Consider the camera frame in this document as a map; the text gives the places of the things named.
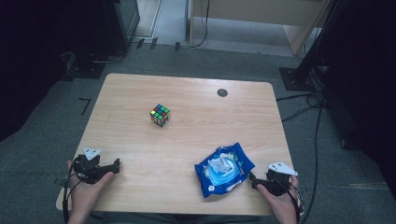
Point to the black cabinet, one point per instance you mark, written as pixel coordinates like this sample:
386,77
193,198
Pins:
123,21

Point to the black floor tape strip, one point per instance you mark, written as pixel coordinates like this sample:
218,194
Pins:
177,46

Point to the blue wet wipes packet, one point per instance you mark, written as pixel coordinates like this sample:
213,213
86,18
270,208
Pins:
224,169

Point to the person's right hand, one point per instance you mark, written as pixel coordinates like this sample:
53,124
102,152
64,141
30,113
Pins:
280,205

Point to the black metal stand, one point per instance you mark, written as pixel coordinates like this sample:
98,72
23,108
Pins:
306,70

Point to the dark curtain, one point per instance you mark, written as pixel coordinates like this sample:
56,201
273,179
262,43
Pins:
31,62
367,77

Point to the person's left hand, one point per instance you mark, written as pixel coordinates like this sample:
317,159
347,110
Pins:
84,196

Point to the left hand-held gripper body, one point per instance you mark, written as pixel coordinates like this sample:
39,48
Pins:
88,169

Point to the black round table grommet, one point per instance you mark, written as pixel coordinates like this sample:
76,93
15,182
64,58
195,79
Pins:
222,92

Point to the multicoloured puzzle cube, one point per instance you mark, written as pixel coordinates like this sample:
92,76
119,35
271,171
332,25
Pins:
160,115

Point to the black stand base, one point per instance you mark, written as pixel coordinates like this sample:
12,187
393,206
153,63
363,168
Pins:
85,67

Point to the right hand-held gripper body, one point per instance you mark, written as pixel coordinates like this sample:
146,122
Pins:
277,183

